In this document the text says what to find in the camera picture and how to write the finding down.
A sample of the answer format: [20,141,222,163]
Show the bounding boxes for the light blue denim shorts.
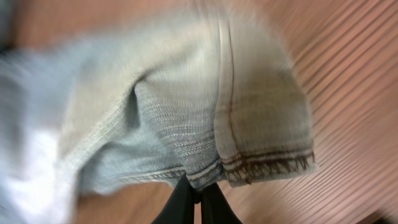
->
[1,13,316,223]

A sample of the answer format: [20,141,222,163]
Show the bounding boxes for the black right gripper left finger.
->
[152,174,195,224]

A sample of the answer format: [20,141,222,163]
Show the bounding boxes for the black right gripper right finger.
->
[200,183,242,224]

